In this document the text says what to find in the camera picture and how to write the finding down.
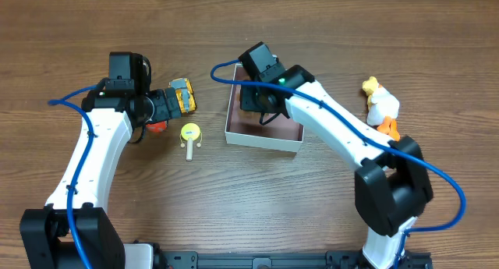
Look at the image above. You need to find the yellow toy bulldozer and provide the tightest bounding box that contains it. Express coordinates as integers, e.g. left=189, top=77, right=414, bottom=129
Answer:
left=169, top=78, right=197, bottom=113

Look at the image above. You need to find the white plush duck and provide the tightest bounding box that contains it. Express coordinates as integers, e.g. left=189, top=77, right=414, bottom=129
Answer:
left=362, top=76, right=401, bottom=141

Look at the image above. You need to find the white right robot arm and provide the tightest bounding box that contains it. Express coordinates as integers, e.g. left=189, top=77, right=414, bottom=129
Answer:
left=241, top=62, right=434, bottom=268

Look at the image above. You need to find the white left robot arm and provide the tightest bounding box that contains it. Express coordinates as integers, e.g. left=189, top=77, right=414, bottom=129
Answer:
left=19, top=52, right=181, bottom=268

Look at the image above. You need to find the red toy ball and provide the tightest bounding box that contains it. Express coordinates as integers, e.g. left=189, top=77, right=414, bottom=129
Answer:
left=146, top=121, right=168, bottom=133

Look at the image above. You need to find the yellow wooden rattle drum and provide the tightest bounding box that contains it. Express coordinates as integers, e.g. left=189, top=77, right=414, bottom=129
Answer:
left=180, top=122, right=203, bottom=161

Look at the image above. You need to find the white box pink interior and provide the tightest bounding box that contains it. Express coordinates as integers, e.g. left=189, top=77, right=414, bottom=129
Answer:
left=225, top=85, right=304, bottom=153

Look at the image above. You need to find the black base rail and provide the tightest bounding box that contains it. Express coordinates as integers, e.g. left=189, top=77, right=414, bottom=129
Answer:
left=155, top=250, right=434, bottom=269

